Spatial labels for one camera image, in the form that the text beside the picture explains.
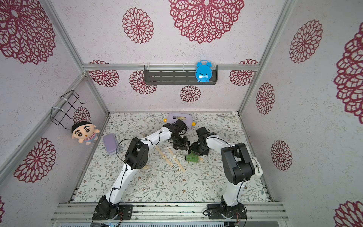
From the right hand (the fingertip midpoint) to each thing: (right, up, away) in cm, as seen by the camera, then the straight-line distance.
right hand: (195, 151), depth 96 cm
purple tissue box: (-5, +23, +10) cm, 25 cm away
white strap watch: (-18, +2, +4) cm, 19 cm away
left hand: (-5, +1, +2) cm, 6 cm away
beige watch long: (-14, -3, -1) cm, 15 cm away
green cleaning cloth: (-2, -3, -6) cm, 7 cm away
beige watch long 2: (+4, -5, -3) cm, 6 cm away
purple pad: (-58, +5, +2) cm, 59 cm away
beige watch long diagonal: (-21, -4, -1) cm, 21 cm away
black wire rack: (-74, +27, -18) cm, 81 cm away
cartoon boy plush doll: (-67, +14, -12) cm, 69 cm away
